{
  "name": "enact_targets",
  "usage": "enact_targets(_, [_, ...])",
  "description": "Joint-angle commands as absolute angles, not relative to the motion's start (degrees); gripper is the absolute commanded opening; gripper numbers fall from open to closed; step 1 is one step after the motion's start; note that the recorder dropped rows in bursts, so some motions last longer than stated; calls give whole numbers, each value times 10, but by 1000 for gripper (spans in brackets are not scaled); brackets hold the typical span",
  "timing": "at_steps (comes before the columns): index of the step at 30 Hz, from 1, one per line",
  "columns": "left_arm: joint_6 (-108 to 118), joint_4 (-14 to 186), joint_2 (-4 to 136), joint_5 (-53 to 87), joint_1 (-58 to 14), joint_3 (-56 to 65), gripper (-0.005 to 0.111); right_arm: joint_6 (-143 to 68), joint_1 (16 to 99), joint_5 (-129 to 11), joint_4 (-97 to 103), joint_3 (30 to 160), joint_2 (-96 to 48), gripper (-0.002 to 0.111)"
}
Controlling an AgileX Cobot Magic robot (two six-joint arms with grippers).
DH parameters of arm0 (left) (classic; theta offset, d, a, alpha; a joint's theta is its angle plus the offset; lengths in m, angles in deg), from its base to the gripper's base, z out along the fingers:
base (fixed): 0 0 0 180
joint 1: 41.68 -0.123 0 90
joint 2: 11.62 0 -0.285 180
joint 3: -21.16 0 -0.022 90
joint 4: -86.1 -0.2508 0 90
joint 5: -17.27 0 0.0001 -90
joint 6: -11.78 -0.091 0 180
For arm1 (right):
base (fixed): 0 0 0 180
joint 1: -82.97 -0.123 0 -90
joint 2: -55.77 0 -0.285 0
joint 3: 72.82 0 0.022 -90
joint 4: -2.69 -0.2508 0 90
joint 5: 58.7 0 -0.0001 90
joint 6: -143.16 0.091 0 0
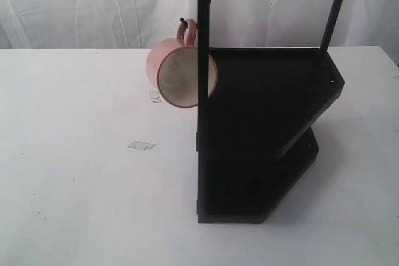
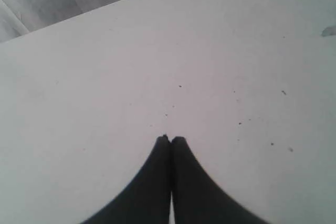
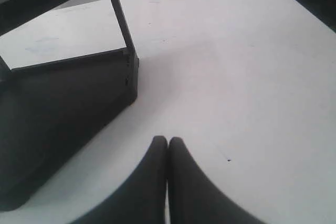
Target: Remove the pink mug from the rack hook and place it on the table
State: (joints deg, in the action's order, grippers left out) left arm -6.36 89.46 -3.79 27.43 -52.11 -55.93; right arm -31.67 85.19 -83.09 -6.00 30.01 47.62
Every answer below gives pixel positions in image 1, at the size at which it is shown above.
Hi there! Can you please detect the clear tape patch on table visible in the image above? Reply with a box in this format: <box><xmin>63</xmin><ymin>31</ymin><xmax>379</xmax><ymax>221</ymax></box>
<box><xmin>128</xmin><ymin>141</ymin><xmax>156</xmax><ymax>151</ymax></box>

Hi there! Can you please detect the smudged tape mark on table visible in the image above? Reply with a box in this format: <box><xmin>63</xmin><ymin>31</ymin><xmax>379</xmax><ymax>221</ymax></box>
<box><xmin>149</xmin><ymin>90</ymin><xmax>162</xmax><ymax>103</ymax></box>

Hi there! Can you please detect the black two-tier shelf rack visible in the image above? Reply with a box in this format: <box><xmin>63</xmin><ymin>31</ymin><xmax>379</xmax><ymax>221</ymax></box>
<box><xmin>196</xmin><ymin>0</ymin><xmax>345</xmax><ymax>224</ymax></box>

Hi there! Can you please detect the pink ceramic mug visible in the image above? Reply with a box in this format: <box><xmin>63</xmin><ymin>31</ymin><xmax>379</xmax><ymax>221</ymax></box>
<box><xmin>146</xmin><ymin>19</ymin><xmax>218</xmax><ymax>109</ymax></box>

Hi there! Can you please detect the black hook on rack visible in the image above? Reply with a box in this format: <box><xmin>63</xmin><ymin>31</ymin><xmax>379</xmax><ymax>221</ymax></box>
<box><xmin>180</xmin><ymin>18</ymin><xmax>197</xmax><ymax>29</ymax></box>

